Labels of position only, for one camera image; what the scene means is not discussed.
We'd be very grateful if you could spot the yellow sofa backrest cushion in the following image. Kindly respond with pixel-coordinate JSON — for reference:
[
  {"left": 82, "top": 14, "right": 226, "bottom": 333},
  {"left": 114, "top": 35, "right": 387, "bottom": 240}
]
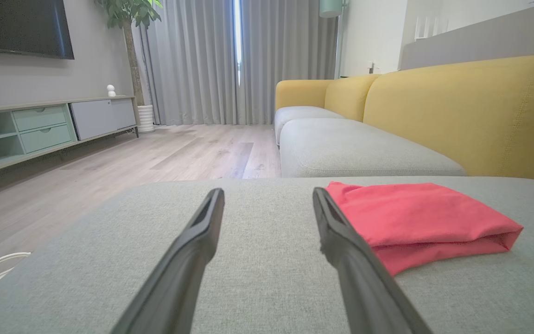
[
  {"left": 275, "top": 79, "right": 335, "bottom": 112},
  {"left": 363, "top": 56, "right": 534, "bottom": 180},
  {"left": 325, "top": 74, "right": 381, "bottom": 122}
]

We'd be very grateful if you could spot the black flat screen television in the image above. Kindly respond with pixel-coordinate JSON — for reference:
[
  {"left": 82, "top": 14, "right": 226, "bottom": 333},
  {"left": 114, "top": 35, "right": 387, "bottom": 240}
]
[{"left": 0, "top": 0, "right": 75, "bottom": 60}]

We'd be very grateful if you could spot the white ribbed plant pot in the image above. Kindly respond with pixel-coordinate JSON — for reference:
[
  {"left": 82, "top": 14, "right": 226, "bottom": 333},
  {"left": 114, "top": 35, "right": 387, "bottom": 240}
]
[{"left": 136, "top": 105, "right": 155, "bottom": 134}]

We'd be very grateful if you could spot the teal shade floor lamp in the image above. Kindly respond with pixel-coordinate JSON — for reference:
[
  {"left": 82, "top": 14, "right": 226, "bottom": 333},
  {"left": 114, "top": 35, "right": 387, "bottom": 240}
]
[{"left": 319, "top": 0, "right": 349, "bottom": 79}]

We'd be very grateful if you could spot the green potted tree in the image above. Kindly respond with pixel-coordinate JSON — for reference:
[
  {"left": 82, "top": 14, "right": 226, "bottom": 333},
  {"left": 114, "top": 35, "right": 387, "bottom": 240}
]
[{"left": 95, "top": 0, "right": 163, "bottom": 106}]

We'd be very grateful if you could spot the grey green TV cabinet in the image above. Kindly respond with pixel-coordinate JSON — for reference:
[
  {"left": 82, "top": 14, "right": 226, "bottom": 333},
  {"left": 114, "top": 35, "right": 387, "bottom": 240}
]
[{"left": 0, "top": 96, "right": 140, "bottom": 180}]

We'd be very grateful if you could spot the large grey sofa seat cushion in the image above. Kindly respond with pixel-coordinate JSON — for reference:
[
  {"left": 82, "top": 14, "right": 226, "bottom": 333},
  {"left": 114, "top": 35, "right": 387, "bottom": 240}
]
[{"left": 0, "top": 176, "right": 534, "bottom": 334}]

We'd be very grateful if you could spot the white slatted rack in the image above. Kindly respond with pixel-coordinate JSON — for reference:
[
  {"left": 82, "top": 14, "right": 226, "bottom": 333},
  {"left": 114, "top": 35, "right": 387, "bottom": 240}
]
[{"left": 414, "top": 16, "right": 448, "bottom": 40}]

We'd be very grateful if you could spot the red white numbered jersey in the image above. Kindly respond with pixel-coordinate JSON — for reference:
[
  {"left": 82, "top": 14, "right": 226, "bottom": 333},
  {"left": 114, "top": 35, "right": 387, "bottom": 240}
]
[{"left": 325, "top": 181, "right": 524, "bottom": 277}]

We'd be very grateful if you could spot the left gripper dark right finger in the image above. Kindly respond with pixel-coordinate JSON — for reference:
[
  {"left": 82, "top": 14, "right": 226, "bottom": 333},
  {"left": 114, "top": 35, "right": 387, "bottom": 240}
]
[{"left": 312, "top": 187, "right": 434, "bottom": 334}]

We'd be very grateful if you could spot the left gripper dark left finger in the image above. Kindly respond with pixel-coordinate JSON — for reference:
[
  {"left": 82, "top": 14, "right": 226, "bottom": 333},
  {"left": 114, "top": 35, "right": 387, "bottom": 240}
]
[{"left": 109, "top": 188, "right": 225, "bottom": 334}]

